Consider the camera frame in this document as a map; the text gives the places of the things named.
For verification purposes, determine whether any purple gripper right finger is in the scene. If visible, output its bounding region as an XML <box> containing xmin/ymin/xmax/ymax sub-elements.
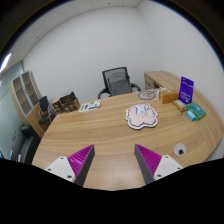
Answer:
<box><xmin>134</xmin><ymin>144</ymin><xmax>182</xmax><ymax>184</ymax></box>

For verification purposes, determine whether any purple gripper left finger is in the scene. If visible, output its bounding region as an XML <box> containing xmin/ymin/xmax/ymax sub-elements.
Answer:
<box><xmin>46</xmin><ymin>145</ymin><xmax>95</xmax><ymax>186</ymax></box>

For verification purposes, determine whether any pink cloud-shaped mouse pad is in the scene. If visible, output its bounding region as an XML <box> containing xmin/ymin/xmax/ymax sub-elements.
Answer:
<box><xmin>126</xmin><ymin>104</ymin><xmax>158</xmax><ymax>130</ymax></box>

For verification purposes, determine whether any black leather sofa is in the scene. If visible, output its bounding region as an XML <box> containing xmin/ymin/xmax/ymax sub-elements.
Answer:
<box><xmin>10</xmin><ymin>125</ymin><xmax>41</xmax><ymax>164</ymax></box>

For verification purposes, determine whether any black visitor chair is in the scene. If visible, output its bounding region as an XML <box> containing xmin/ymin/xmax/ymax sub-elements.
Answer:
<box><xmin>39</xmin><ymin>96</ymin><xmax>56</xmax><ymax>125</ymax></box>

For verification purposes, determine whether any small blue box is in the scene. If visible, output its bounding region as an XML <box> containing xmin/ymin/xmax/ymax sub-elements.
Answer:
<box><xmin>185</xmin><ymin>110</ymin><xmax>196</xmax><ymax>121</ymax></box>

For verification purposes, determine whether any small brown cardboard box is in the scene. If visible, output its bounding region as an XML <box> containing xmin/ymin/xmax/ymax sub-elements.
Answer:
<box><xmin>52</xmin><ymin>100</ymin><xmax>62</xmax><ymax>113</ymax></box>

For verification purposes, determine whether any white green leaflet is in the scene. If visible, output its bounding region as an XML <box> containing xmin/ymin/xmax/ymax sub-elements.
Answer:
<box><xmin>79</xmin><ymin>100</ymin><xmax>101</xmax><ymax>112</ymax></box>

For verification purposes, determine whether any large dark brown box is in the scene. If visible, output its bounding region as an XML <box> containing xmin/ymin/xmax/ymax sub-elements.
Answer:
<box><xmin>60</xmin><ymin>91</ymin><xmax>80</xmax><ymax>112</ymax></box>

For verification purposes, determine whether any small tan box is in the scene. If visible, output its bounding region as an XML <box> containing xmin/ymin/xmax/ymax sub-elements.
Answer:
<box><xmin>173</xmin><ymin>100</ymin><xmax>187</xmax><ymax>112</ymax></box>

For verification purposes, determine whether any orange brown box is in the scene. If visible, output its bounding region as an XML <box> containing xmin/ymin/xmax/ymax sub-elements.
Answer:
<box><xmin>159</xmin><ymin>90</ymin><xmax>178</xmax><ymax>104</ymax></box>

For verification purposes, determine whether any green teal box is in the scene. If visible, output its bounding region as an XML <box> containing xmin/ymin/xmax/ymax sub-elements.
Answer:
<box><xmin>187</xmin><ymin>102</ymin><xmax>206</xmax><ymax>120</ymax></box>

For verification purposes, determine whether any round grey coaster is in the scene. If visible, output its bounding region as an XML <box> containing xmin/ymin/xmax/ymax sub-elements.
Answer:
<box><xmin>137</xmin><ymin>90</ymin><xmax>156</xmax><ymax>100</ymax></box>

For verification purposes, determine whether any purple upright box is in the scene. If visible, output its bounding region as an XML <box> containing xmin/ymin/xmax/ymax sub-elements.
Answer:
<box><xmin>178</xmin><ymin>77</ymin><xmax>194</xmax><ymax>104</ymax></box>

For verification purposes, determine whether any wooden side desk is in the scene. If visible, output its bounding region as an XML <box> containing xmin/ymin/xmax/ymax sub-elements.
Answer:
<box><xmin>144</xmin><ymin>71</ymin><xmax>181</xmax><ymax>90</ymax></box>

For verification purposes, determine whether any wooden glass-door cabinet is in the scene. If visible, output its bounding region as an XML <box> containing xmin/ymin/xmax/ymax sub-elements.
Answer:
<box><xmin>9</xmin><ymin>71</ymin><xmax>43</xmax><ymax>137</ymax></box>

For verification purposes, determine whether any black mesh office chair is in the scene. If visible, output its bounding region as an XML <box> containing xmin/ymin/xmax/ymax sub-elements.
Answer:
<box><xmin>98</xmin><ymin>67</ymin><xmax>141</xmax><ymax>98</ymax></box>

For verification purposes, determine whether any table cable grommet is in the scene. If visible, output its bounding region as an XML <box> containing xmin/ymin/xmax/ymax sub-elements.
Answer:
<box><xmin>174</xmin><ymin>143</ymin><xmax>186</xmax><ymax>156</ymax></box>

